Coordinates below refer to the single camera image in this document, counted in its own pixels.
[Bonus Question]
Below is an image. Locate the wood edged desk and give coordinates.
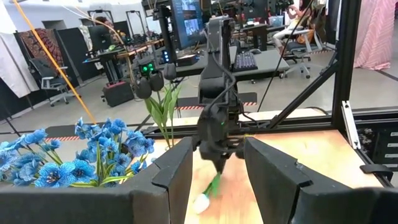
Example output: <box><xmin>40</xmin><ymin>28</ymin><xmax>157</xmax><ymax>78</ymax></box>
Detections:
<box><xmin>82</xmin><ymin>39</ymin><xmax>165</xmax><ymax>85</ymax></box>

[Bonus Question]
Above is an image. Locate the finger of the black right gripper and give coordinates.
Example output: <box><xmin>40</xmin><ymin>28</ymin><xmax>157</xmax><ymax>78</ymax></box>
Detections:
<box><xmin>218</xmin><ymin>152</ymin><xmax>233</xmax><ymax>174</ymax></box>
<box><xmin>203</xmin><ymin>152</ymin><xmax>220</xmax><ymax>172</ymax></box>

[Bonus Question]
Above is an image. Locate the blue artificial flower bunch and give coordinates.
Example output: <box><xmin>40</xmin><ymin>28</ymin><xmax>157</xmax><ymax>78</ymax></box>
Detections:
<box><xmin>0</xmin><ymin>128</ymin><xmax>98</xmax><ymax>189</ymax></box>
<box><xmin>74</xmin><ymin>116</ymin><xmax>156</xmax><ymax>187</ymax></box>

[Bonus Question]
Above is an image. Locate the black metal table frame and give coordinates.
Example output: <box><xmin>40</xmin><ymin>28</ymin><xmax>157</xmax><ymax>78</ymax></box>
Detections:
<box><xmin>139</xmin><ymin>0</ymin><xmax>398</xmax><ymax>187</ymax></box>

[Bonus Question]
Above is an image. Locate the long yellow cable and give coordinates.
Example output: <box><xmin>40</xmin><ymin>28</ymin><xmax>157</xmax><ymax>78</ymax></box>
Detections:
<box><xmin>11</xmin><ymin>0</ymin><xmax>98</xmax><ymax>125</ymax></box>

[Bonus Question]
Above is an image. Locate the grey office chair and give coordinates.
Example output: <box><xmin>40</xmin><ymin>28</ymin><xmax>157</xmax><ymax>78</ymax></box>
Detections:
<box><xmin>283</xmin><ymin>29</ymin><xmax>324</xmax><ymax>79</ymax></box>
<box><xmin>29</xmin><ymin>57</ymin><xmax>78</xmax><ymax>107</ymax></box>

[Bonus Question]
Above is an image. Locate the white hanging cloth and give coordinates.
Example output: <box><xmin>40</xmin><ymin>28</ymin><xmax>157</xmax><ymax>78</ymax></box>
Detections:
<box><xmin>0</xmin><ymin>6</ymin><xmax>40</xmax><ymax>99</ymax></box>

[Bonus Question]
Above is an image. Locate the person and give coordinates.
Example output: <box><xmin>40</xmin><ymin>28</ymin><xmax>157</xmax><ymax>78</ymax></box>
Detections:
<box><xmin>272</xmin><ymin>0</ymin><xmax>320</xmax><ymax>55</ymax></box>

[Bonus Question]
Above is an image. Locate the black computer keyboard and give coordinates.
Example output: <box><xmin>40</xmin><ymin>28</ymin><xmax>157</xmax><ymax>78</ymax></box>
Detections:
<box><xmin>233</xmin><ymin>51</ymin><xmax>259</xmax><ymax>72</ymax></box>

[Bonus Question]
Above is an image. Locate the black equipment case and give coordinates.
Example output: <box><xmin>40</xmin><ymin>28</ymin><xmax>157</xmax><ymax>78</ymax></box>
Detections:
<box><xmin>101</xmin><ymin>80</ymin><xmax>136</xmax><ymax>108</ymax></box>

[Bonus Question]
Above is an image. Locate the black device with green lights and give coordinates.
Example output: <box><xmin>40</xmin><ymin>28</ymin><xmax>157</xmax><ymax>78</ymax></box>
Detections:
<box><xmin>138</xmin><ymin>60</ymin><xmax>157</xmax><ymax>78</ymax></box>

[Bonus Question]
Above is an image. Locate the black plastic clip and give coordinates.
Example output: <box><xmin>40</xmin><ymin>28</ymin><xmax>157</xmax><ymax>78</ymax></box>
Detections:
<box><xmin>359</xmin><ymin>164</ymin><xmax>394</xmax><ymax>182</ymax></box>

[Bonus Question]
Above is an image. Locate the silver aluminium rail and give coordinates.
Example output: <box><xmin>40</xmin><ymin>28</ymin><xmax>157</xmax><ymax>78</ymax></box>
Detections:
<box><xmin>341</xmin><ymin>100</ymin><xmax>362</xmax><ymax>151</ymax></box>

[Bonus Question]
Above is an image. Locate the black labelled rack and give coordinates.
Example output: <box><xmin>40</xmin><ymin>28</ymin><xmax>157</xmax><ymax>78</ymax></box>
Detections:
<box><xmin>357</xmin><ymin>124</ymin><xmax>398</xmax><ymax>175</ymax></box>

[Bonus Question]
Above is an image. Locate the computer monitor with blue screen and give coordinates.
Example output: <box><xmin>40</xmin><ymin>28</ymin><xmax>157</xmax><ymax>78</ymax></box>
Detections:
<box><xmin>169</xmin><ymin>0</ymin><xmax>210</xmax><ymax>50</ymax></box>

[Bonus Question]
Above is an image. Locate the black mat with striped edge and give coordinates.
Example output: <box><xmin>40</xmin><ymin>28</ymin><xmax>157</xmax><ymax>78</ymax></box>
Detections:
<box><xmin>175</xmin><ymin>91</ymin><xmax>259</xmax><ymax>111</ymax></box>
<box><xmin>0</xmin><ymin>124</ymin><xmax>147</xmax><ymax>142</ymax></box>

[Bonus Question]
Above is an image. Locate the black hanging cable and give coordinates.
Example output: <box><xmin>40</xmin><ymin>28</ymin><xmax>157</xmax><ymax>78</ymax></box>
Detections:
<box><xmin>256</xmin><ymin>0</ymin><xmax>315</xmax><ymax>113</ymax></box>

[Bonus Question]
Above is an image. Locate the white artificial tulip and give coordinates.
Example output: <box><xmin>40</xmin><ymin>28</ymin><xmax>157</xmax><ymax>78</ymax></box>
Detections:
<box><xmin>192</xmin><ymin>172</ymin><xmax>222</xmax><ymax>215</ymax></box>

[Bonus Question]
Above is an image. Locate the red patterned tapestry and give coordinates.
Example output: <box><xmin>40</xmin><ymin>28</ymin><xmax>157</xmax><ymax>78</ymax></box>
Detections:
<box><xmin>18</xmin><ymin>27</ymin><xmax>65</xmax><ymax>68</ymax></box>

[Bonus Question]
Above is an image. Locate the black partition panel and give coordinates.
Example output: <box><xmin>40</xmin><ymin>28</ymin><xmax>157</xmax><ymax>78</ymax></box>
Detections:
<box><xmin>54</xmin><ymin>27</ymin><xmax>103</xmax><ymax>82</ymax></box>

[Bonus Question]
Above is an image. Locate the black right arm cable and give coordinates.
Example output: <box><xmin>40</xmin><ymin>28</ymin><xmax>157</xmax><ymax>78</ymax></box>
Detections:
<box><xmin>203</xmin><ymin>49</ymin><xmax>249</xmax><ymax>125</ymax></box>

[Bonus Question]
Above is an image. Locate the grey office desk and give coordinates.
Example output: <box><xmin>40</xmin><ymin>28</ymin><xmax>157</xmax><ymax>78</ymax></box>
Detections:
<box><xmin>175</xmin><ymin>46</ymin><xmax>290</xmax><ymax>83</ymax></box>

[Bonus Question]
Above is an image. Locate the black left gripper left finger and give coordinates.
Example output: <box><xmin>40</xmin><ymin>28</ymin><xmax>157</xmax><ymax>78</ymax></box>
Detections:
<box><xmin>0</xmin><ymin>136</ymin><xmax>194</xmax><ymax>224</ymax></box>

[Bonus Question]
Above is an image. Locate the pink hanging cloth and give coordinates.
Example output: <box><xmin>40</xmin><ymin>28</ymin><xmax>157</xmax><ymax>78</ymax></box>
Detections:
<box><xmin>353</xmin><ymin>0</ymin><xmax>398</xmax><ymax>71</ymax></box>

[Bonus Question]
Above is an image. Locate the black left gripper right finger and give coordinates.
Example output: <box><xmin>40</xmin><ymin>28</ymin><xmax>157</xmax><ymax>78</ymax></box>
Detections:
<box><xmin>244</xmin><ymin>136</ymin><xmax>398</xmax><ymax>224</ymax></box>

